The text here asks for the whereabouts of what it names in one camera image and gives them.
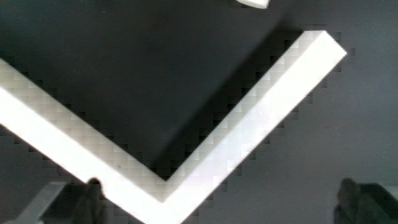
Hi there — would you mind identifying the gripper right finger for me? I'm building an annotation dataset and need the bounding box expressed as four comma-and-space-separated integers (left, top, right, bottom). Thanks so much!
335, 178, 398, 224

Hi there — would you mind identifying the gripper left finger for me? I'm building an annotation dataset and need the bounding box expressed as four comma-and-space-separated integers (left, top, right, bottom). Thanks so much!
15, 178, 113, 224

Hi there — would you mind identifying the white table leg middle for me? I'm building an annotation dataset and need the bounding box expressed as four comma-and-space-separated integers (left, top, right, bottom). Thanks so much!
237, 0, 271, 9

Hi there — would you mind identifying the white U-shaped obstacle fence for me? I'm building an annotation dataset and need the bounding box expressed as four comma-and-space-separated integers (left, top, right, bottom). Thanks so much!
0, 31, 347, 224

